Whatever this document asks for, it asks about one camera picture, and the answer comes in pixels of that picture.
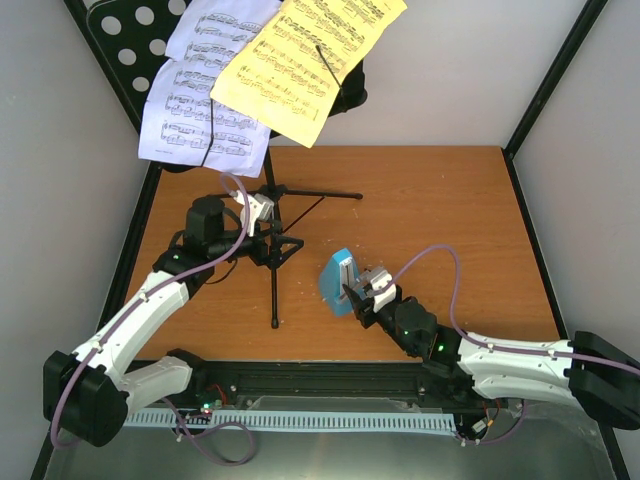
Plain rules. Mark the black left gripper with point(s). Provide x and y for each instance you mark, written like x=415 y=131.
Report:
x=261 y=257

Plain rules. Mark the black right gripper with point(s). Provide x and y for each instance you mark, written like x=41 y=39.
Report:
x=359 y=305

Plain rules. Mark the blue metronome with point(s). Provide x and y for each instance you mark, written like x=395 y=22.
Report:
x=340 y=269

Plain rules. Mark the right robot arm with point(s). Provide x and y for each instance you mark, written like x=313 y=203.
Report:
x=585 y=372

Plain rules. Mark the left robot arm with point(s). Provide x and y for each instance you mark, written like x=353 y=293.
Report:
x=91 y=392

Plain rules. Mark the white sheet music page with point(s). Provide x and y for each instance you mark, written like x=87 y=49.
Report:
x=181 y=124

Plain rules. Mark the yellow sheet music page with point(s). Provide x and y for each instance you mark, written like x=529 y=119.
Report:
x=288 y=76

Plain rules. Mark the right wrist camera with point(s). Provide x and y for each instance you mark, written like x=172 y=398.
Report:
x=385 y=297

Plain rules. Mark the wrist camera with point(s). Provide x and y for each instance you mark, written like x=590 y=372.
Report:
x=255 y=208
x=385 y=297

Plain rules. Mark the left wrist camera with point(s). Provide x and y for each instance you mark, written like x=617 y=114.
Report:
x=255 y=208

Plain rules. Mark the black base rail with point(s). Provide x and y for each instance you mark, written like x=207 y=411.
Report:
x=232 y=382

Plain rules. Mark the black cage frame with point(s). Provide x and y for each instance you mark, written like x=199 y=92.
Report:
x=574 y=39

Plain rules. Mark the light blue slotted cable duct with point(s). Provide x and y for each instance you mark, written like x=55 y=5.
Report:
x=326 y=422

